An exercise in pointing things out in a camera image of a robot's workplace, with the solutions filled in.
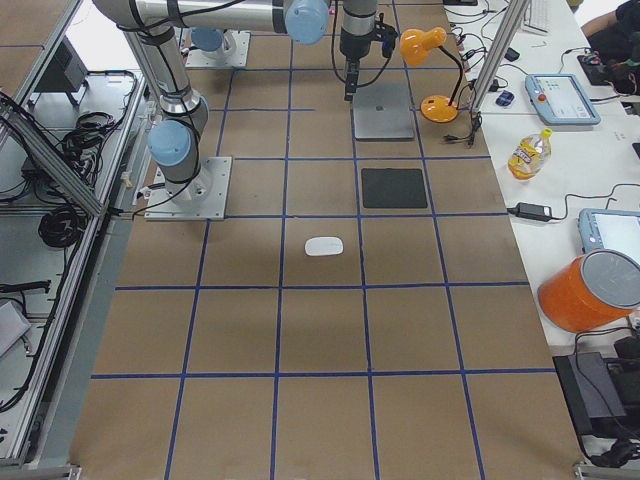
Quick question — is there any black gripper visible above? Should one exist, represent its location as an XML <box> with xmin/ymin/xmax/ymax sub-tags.
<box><xmin>344</xmin><ymin>58</ymin><xmax>360</xmax><ymax>100</ymax></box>

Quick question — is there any white computer mouse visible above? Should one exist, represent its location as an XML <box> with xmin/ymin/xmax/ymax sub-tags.
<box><xmin>304</xmin><ymin>236</ymin><xmax>344</xmax><ymax>257</ymax></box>

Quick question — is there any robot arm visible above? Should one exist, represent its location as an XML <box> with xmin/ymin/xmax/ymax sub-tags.
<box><xmin>94</xmin><ymin>1</ymin><xmax>329</xmax><ymax>202</ymax></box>
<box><xmin>175</xmin><ymin>1</ymin><xmax>382</xmax><ymax>102</ymax></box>

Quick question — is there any black mousepad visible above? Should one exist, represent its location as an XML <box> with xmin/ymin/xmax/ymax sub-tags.
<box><xmin>361</xmin><ymin>168</ymin><xmax>428</xmax><ymax>209</ymax></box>

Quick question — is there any silver closed laptop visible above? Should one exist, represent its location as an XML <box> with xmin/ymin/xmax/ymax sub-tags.
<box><xmin>352</xmin><ymin>82</ymin><xmax>414</xmax><ymax>142</ymax></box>

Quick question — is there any orange desk lamp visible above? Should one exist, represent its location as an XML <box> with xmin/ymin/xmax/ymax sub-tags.
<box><xmin>398</xmin><ymin>27</ymin><xmax>464</xmax><ymax>125</ymax></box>

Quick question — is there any dark blue small pouch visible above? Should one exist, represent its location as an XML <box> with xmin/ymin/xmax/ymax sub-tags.
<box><xmin>495</xmin><ymin>90</ymin><xmax>515</xmax><ymax>107</ymax></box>

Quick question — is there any white keyboard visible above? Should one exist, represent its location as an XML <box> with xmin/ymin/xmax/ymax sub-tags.
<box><xmin>521</xmin><ymin>0</ymin><xmax>549</xmax><ymax>35</ymax></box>

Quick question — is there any yellow drink bottle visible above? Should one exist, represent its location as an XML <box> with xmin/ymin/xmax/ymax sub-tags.
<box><xmin>507</xmin><ymin>128</ymin><xmax>553</xmax><ymax>180</ymax></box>

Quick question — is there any blue teach pendant far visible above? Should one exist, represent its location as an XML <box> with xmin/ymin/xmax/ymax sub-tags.
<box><xmin>524</xmin><ymin>74</ymin><xmax>601</xmax><ymax>126</ymax></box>

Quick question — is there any blue teach pendant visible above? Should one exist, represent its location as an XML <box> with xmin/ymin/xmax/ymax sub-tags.
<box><xmin>524</xmin><ymin>74</ymin><xmax>601</xmax><ymax>126</ymax></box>
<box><xmin>578</xmin><ymin>209</ymin><xmax>640</xmax><ymax>263</ymax></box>

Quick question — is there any black power adapter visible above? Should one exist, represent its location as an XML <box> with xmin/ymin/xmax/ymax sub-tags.
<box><xmin>507</xmin><ymin>202</ymin><xmax>554</xmax><ymax>222</ymax></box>

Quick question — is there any blue teach pendant near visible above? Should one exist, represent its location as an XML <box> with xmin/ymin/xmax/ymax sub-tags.
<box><xmin>578</xmin><ymin>209</ymin><xmax>640</xmax><ymax>263</ymax></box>

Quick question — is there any orange bucket with grey lid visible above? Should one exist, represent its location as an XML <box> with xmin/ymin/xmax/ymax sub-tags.
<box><xmin>537</xmin><ymin>249</ymin><xmax>639</xmax><ymax>333</ymax></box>

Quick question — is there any black box on table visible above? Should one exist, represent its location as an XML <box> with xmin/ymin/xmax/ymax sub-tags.
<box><xmin>553</xmin><ymin>352</ymin><xmax>626</xmax><ymax>434</ymax></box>

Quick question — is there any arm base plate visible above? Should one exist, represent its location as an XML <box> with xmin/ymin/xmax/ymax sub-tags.
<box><xmin>186</xmin><ymin>30</ymin><xmax>251</xmax><ymax>70</ymax></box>
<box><xmin>143</xmin><ymin>157</ymin><xmax>233</xmax><ymax>221</ymax></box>

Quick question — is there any lamp power cable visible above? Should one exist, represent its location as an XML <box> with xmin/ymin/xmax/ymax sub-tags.
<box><xmin>442</xmin><ymin>79</ymin><xmax>484</xmax><ymax>149</ymax></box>

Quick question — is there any aluminium frame post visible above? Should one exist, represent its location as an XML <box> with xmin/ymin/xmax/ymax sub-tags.
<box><xmin>470</xmin><ymin>0</ymin><xmax>528</xmax><ymax>114</ymax></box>

